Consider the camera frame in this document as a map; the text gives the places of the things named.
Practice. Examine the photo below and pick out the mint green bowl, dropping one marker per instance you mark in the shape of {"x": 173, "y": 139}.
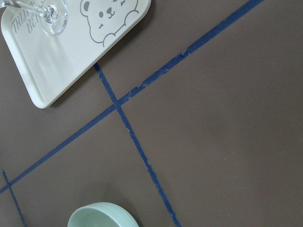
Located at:
{"x": 101, "y": 214}

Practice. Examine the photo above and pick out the cream bear tray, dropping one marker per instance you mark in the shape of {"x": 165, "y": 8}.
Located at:
{"x": 50, "y": 64}

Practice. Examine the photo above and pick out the clear wine glass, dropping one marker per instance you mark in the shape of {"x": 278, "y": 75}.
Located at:
{"x": 53, "y": 13}

